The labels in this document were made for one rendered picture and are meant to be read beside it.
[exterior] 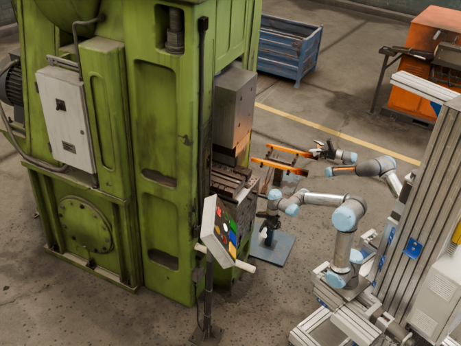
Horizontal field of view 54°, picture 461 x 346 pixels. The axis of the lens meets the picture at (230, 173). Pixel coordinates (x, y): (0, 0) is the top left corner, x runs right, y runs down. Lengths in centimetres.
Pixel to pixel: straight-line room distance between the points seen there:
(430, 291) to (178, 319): 183
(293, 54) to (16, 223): 425
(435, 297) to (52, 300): 270
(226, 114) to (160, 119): 39
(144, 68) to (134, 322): 189
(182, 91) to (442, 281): 165
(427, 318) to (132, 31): 220
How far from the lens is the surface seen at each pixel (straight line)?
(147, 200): 317
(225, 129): 278
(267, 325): 361
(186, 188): 282
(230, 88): 266
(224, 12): 263
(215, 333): 352
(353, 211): 237
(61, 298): 387
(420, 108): 640
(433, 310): 274
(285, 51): 677
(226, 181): 318
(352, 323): 282
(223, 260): 263
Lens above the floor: 294
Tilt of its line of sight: 37 degrees down
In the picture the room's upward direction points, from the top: 4 degrees clockwise
